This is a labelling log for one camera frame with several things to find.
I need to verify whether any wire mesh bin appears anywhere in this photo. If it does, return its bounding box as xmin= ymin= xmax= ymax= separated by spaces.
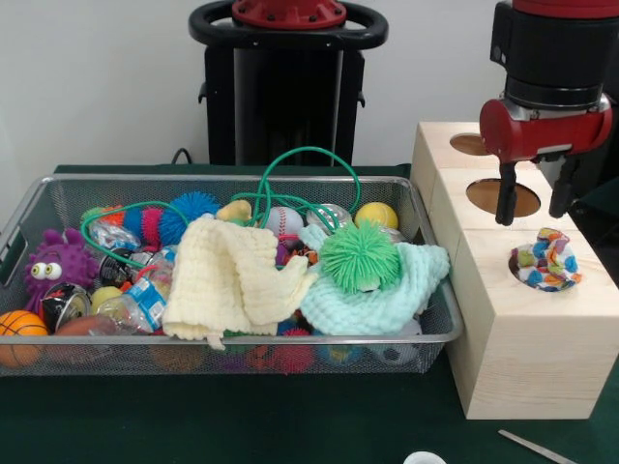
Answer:
xmin=0 ymin=174 xmax=464 ymax=379

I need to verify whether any white toy baseball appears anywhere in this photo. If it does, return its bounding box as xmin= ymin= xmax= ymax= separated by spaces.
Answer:
xmin=264 ymin=206 xmax=305 ymax=238

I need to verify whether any purple spiky monster toy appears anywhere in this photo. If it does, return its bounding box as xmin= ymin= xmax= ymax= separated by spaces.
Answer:
xmin=21 ymin=227 xmax=98 ymax=314

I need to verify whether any yellow ball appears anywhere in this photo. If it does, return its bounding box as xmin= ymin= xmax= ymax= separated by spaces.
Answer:
xmin=354 ymin=200 xmax=399 ymax=231

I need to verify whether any striped spiky caterpillar toy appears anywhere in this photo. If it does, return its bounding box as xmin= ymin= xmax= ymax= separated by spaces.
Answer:
xmin=81 ymin=205 xmax=168 ymax=253

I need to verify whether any cream knitted cloth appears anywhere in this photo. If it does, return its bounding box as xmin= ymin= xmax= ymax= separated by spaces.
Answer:
xmin=162 ymin=215 xmax=320 ymax=352

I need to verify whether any wooden box with three holes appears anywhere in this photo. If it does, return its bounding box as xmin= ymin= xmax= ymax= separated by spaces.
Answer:
xmin=410 ymin=121 xmax=605 ymax=421

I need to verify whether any orange toy basketball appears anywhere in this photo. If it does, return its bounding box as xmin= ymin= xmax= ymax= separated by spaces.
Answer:
xmin=0 ymin=310 xmax=50 ymax=368

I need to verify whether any green spiky rubber ball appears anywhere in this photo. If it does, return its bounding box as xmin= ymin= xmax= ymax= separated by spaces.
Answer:
xmin=318 ymin=219 xmax=402 ymax=295

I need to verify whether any blue spiky ball with eyes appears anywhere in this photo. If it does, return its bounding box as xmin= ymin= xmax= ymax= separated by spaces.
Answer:
xmin=163 ymin=191 xmax=221 ymax=246

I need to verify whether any multicoloured patterned cloth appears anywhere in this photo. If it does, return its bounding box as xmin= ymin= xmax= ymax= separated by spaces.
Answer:
xmin=508 ymin=227 xmax=583 ymax=294

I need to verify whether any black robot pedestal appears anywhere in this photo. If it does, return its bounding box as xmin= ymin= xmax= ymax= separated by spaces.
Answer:
xmin=188 ymin=0 xmax=390 ymax=168

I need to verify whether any mint green knitted cloth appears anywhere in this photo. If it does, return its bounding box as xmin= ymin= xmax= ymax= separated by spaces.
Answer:
xmin=284 ymin=224 xmax=451 ymax=337

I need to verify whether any crushed bottle with blue label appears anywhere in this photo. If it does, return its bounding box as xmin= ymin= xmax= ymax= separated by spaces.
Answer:
xmin=95 ymin=275 xmax=169 ymax=336

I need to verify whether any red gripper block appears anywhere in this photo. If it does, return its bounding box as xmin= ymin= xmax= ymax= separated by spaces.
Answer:
xmin=479 ymin=99 xmax=614 ymax=227

